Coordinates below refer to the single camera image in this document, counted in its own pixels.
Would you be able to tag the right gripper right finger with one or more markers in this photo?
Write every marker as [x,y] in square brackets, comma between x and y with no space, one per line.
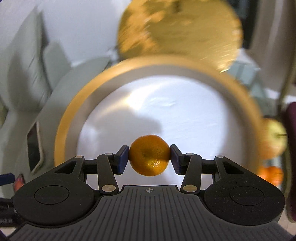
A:
[192,166]

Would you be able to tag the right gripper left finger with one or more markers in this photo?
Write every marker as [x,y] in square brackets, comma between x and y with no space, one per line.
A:
[105,166]

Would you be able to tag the mandarin orange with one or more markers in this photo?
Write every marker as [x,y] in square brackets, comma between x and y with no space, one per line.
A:
[149,155]
[271,174]

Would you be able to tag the gold round box lid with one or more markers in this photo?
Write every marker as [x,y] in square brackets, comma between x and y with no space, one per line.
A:
[206,31]

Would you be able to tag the round gold cake box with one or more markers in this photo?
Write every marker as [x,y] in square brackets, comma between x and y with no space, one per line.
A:
[186,103]

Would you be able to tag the smartphone with light case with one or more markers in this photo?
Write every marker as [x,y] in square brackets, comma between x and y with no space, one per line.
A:
[34,148]

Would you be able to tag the grey sofa seat cushion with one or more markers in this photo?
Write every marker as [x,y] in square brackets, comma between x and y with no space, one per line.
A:
[52,112]

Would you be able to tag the mandarin orange beside box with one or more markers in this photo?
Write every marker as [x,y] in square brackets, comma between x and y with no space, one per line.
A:
[271,174]

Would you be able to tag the yellow green apple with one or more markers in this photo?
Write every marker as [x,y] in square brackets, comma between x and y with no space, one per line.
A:
[273,139]

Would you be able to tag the small grey cushion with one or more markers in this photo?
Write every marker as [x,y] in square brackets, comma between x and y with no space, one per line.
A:
[55,63]

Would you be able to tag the large grey cushion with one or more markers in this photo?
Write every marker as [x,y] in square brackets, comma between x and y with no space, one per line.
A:
[24,86]

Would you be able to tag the maroon chair with gold frame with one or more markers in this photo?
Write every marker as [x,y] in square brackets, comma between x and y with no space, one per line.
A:
[286,72]

